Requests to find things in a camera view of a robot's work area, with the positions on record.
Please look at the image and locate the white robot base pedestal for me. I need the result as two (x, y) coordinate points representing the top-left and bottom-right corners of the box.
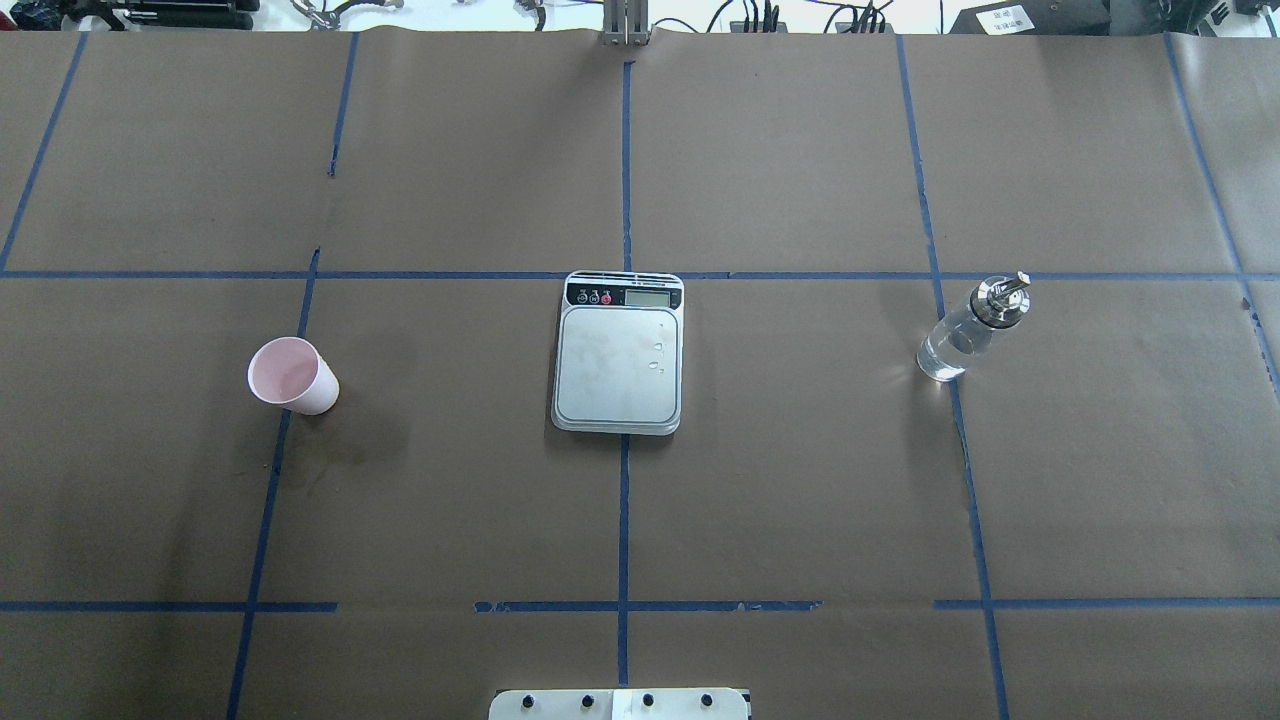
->
(488, 687), (753, 719)

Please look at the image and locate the aluminium camera post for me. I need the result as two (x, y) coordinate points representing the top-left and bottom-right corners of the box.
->
(600, 0), (652, 47)

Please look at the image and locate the digital kitchen scale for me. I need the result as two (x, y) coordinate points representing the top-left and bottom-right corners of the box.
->
(550, 270), (685, 436)

